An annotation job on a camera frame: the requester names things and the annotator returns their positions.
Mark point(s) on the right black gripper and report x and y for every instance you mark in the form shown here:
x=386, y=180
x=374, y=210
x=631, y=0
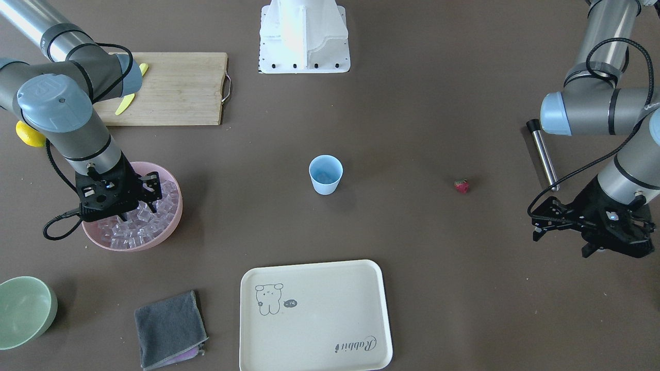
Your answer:
x=130, y=181

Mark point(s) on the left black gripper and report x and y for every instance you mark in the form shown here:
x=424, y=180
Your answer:
x=589, y=205

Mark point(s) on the clear ice cubes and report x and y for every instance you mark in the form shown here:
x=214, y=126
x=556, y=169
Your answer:
x=143, y=227

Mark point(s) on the red strawberry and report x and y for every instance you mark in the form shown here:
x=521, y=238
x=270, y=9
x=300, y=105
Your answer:
x=462, y=185

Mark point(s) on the steel muddler black tip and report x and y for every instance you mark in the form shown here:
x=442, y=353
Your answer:
x=534, y=127

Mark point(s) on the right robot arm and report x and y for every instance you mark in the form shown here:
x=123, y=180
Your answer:
x=57, y=100

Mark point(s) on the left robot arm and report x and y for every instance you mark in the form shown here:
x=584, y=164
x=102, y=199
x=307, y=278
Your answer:
x=610, y=90

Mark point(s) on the light blue plastic cup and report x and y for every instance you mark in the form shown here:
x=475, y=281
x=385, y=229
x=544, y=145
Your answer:
x=325, y=172

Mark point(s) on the pink bowl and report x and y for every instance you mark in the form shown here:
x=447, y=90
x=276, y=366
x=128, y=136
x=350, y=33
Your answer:
x=141, y=168

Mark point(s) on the yellow plastic knife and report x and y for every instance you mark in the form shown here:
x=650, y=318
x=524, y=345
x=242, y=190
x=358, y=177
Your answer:
x=127, y=100

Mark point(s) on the grey folded cloth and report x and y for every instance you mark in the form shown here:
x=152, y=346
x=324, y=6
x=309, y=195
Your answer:
x=170, y=331

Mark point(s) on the wooden cutting board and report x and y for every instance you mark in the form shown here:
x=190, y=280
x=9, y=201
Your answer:
x=177, y=89

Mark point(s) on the mint green bowl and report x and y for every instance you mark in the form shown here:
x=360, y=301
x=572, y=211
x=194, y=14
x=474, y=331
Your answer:
x=28, y=308

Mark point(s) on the brown table mat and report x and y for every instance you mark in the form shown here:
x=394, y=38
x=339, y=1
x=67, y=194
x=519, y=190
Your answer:
x=438, y=91

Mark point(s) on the cream rabbit tray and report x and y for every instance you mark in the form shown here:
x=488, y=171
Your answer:
x=318, y=316

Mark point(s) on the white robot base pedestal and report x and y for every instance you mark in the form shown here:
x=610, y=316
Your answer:
x=303, y=37

